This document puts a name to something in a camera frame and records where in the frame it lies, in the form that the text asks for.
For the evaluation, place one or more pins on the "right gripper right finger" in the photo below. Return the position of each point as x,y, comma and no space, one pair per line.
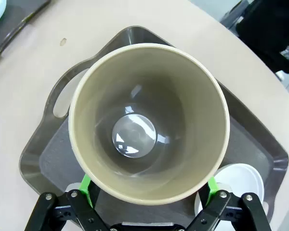
221,211

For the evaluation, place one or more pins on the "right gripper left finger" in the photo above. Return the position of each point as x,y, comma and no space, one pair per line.
72,211

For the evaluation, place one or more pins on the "white bowl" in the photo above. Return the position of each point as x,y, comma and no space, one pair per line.
238,178

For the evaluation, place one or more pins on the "tall brown cup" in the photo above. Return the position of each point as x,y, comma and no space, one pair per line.
147,96

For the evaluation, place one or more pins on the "black office chair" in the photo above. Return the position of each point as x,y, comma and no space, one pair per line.
267,29

